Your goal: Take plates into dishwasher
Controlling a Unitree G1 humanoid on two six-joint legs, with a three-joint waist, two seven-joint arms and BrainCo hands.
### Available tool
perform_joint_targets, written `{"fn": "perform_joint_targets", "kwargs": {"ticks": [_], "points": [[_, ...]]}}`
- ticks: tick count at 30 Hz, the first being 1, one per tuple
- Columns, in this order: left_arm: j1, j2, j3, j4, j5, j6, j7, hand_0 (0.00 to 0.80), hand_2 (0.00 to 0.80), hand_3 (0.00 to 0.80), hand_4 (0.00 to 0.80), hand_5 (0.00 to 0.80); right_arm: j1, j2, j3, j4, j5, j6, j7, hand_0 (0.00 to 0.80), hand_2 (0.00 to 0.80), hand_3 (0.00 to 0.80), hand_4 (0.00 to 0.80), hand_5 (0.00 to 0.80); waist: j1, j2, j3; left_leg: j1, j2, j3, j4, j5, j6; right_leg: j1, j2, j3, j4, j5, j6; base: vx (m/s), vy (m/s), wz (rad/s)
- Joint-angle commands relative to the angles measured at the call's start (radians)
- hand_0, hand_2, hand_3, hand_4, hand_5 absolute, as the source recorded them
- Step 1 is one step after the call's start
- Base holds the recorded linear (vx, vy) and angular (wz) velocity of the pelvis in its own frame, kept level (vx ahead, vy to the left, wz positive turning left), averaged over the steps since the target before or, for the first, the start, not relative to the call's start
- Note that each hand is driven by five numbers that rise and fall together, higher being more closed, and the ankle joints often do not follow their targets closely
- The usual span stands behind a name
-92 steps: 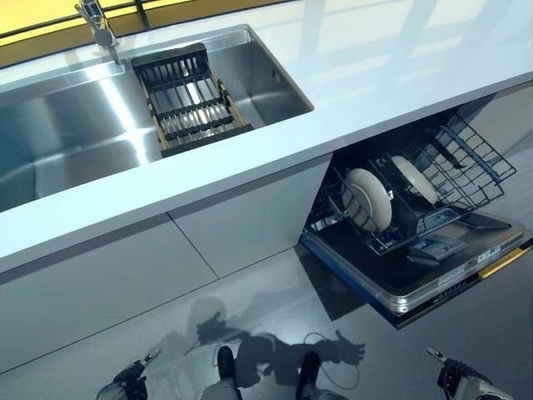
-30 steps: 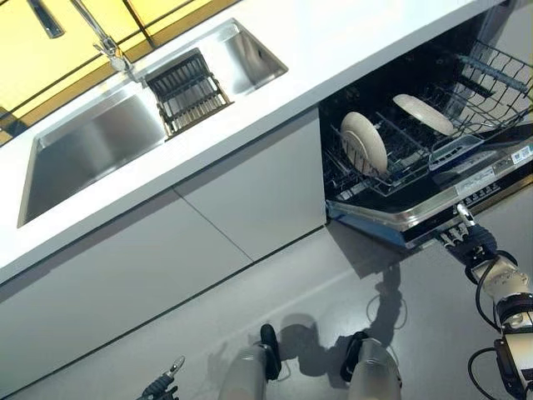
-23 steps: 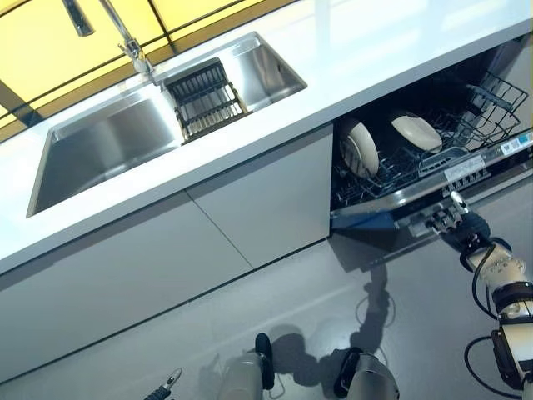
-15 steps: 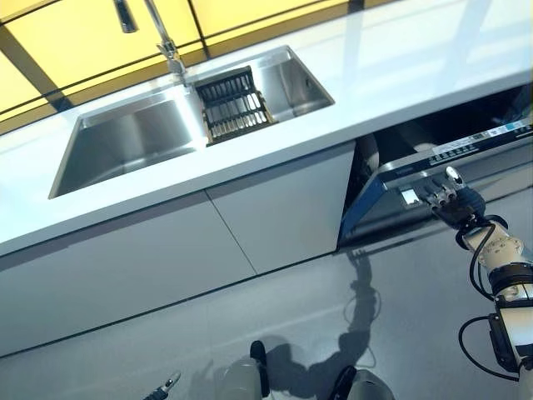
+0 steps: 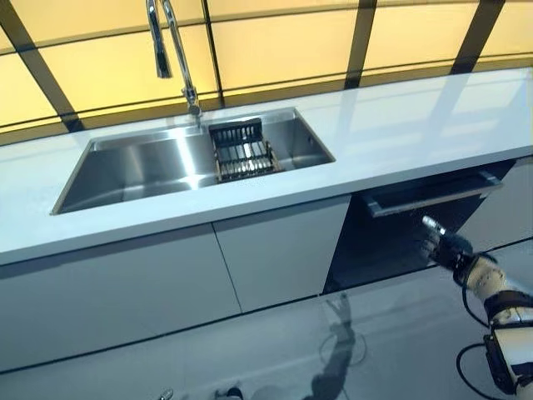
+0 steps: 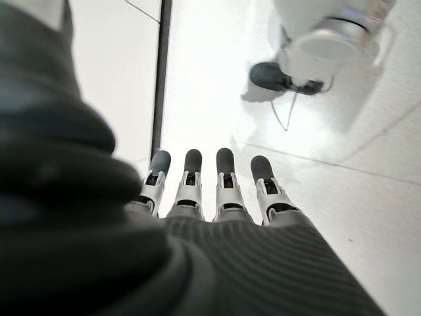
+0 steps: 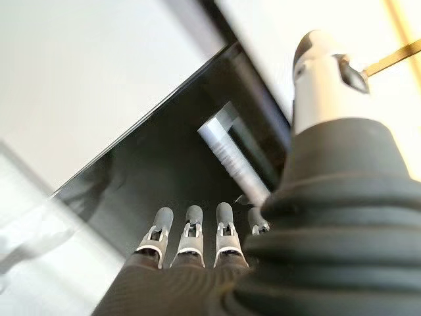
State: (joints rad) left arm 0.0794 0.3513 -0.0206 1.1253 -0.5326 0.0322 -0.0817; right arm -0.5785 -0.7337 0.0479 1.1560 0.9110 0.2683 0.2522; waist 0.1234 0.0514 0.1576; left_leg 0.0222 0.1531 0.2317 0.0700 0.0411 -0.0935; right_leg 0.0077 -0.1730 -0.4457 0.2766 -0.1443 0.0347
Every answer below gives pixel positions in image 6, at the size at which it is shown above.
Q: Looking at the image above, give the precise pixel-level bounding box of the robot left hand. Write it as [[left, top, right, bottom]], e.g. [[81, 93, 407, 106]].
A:
[[0, 0, 387, 316]]

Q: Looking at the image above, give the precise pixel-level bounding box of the narrow white cabinet door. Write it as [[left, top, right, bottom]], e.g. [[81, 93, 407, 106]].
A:
[[67, 0, 172, 162]]

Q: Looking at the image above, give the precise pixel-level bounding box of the black robot left foot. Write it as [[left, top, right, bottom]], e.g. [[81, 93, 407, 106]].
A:
[[248, 61, 325, 97]]

